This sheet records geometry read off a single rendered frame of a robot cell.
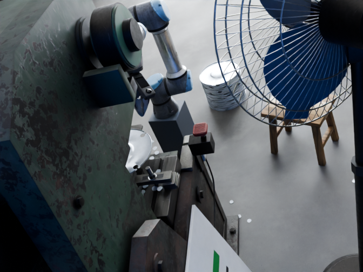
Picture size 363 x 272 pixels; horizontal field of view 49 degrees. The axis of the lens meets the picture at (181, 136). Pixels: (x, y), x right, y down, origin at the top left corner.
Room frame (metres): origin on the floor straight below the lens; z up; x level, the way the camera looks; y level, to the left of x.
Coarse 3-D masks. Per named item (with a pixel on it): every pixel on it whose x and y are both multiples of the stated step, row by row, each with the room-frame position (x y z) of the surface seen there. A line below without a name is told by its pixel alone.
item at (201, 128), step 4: (196, 124) 1.28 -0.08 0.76; (200, 124) 1.27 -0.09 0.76; (204, 124) 1.26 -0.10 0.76; (196, 128) 1.26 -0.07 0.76; (200, 128) 1.25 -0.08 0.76; (204, 128) 1.24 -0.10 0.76; (196, 132) 1.24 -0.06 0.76; (200, 132) 1.23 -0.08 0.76; (204, 132) 1.22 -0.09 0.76; (196, 136) 1.23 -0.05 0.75
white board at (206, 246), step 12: (192, 216) 0.99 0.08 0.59; (204, 216) 1.03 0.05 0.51; (192, 228) 0.94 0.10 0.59; (204, 228) 0.98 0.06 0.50; (192, 240) 0.90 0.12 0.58; (204, 240) 0.94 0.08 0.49; (216, 240) 0.98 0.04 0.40; (192, 252) 0.85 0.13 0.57; (204, 252) 0.89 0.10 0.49; (216, 252) 0.93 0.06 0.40; (228, 252) 0.98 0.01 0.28; (192, 264) 0.81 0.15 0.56; (204, 264) 0.85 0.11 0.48; (216, 264) 0.88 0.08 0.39; (228, 264) 0.93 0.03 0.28; (240, 264) 0.98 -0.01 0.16
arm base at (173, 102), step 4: (168, 100) 1.86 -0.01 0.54; (172, 100) 1.88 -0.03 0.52; (156, 104) 1.86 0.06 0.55; (160, 104) 1.85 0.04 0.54; (164, 104) 1.85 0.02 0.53; (168, 104) 1.85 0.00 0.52; (172, 104) 1.86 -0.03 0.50; (176, 104) 1.88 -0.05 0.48; (156, 108) 1.87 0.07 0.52; (160, 108) 1.85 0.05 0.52; (164, 108) 1.84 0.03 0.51; (168, 108) 1.85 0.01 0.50; (172, 108) 1.85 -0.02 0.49; (176, 108) 1.86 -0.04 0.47; (156, 112) 1.87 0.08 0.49; (160, 112) 1.85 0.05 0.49; (164, 112) 1.84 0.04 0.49; (168, 112) 1.84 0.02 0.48; (172, 112) 1.84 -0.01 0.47; (176, 112) 1.85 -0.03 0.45; (156, 116) 1.87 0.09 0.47; (160, 116) 1.85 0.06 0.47; (164, 116) 1.83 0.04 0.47; (168, 116) 1.83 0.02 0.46
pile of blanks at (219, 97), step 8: (240, 72) 2.32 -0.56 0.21; (232, 80) 2.24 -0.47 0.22; (208, 88) 2.30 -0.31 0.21; (216, 88) 2.26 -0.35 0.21; (224, 88) 2.24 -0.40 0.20; (232, 88) 2.24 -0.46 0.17; (240, 88) 2.27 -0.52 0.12; (208, 96) 2.34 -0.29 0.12; (216, 96) 2.28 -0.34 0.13; (224, 96) 2.24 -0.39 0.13; (216, 104) 2.28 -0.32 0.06; (224, 104) 2.25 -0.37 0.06; (232, 104) 2.24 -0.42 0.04
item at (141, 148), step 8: (136, 136) 1.35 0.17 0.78; (144, 136) 1.32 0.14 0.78; (136, 144) 1.30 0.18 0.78; (144, 144) 1.27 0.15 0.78; (136, 152) 1.25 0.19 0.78; (144, 152) 1.23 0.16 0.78; (128, 160) 1.22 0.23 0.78; (136, 160) 1.20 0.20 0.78; (144, 160) 1.17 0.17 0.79; (128, 168) 1.17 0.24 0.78
